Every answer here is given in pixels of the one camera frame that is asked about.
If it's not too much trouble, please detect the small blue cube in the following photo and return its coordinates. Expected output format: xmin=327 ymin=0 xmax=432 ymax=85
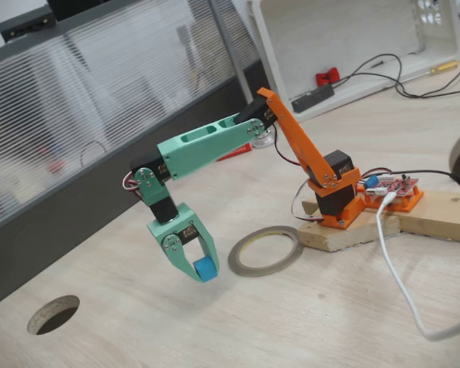
xmin=193 ymin=257 xmax=219 ymax=284

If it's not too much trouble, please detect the flat red box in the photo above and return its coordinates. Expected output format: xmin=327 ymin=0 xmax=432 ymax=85
xmin=216 ymin=142 xmax=253 ymax=162

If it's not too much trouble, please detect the silver metal knob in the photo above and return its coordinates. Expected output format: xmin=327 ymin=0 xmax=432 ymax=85
xmin=251 ymin=128 xmax=277 ymax=150

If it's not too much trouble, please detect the wooden base block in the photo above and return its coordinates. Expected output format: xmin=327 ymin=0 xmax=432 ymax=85
xmin=297 ymin=197 xmax=402 ymax=253

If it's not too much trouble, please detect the ribbed glass desk partition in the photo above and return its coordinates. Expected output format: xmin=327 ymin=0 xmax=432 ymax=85
xmin=0 ymin=0 xmax=271 ymax=314

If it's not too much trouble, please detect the black rectangular bar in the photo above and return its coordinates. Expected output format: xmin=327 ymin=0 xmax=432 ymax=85
xmin=291 ymin=83 xmax=337 ymax=114

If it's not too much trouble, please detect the red controller circuit board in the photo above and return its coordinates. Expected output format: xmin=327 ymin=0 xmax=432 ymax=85
xmin=362 ymin=174 xmax=421 ymax=200

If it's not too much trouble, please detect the red bow-shaped clamp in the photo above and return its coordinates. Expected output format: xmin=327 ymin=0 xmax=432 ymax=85
xmin=315 ymin=67 xmax=340 ymax=87

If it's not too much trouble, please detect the light wooden plank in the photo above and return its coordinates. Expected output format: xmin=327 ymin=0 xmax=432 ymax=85
xmin=398 ymin=191 xmax=460 ymax=245

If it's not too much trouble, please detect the black electronic box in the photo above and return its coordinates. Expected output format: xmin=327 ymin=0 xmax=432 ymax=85
xmin=0 ymin=5 xmax=58 ymax=42

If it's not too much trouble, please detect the grey ring of tape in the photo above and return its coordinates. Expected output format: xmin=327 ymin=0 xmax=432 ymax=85
xmin=227 ymin=225 xmax=304 ymax=277

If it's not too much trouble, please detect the red black white servo wire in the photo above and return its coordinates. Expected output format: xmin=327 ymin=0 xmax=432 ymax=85
xmin=274 ymin=126 xmax=306 ymax=168
xmin=291 ymin=179 xmax=325 ymax=224
xmin=122 ymin=172 xmax=143 ymax=200

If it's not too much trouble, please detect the white USB cable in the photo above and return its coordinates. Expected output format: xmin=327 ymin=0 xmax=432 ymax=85
xmin=375 ymin=191 xmax=460 ymax=342

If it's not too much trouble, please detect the orange circuit board mount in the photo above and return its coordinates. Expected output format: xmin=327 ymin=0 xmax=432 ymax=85
xmin=362 ymin=186 xmax=425 ymax=214

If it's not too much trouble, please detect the thin black cable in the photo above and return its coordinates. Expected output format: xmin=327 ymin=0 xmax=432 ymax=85
xmin=339 ymin=53 xmax=460 ymax=99
xmin=347 ymin=72 xmax=460 ymax=97

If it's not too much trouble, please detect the yellow handled screwdriver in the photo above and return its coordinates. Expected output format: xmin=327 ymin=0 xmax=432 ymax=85
xmin=400 ymin=60 xmax=460 ymax=84

